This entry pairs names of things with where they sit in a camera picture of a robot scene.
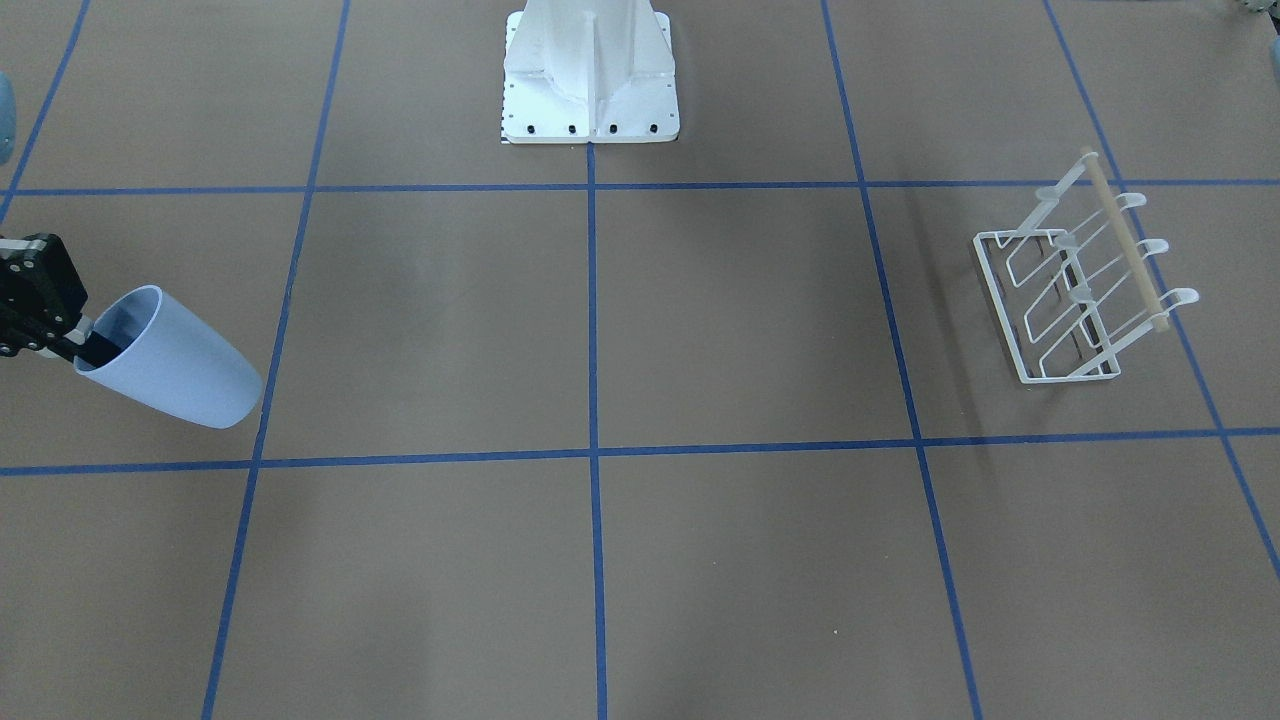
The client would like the white wire cup holder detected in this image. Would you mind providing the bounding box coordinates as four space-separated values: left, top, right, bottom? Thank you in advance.
972 147 1201 386

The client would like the light blue plastic cup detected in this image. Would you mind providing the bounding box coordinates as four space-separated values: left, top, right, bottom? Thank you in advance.
73 284 264 429

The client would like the white pedestal column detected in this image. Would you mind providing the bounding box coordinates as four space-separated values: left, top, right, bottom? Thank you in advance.
500 1 681 145

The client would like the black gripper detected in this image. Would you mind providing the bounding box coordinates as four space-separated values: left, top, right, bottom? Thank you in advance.
1 234 124 369

